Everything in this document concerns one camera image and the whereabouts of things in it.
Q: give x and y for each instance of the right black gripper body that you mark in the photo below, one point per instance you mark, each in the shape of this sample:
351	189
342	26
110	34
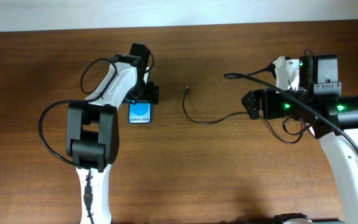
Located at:
268	103

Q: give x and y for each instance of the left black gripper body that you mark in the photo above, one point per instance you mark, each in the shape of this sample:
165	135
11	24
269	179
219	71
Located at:
143	92

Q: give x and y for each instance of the blue Samsung Galaxy smartphone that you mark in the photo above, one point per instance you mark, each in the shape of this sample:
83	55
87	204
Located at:
140	113

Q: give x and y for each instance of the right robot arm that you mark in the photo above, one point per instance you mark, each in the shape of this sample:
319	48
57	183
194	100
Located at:
307	89

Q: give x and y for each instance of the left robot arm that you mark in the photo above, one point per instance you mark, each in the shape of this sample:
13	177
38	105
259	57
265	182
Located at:
93	129

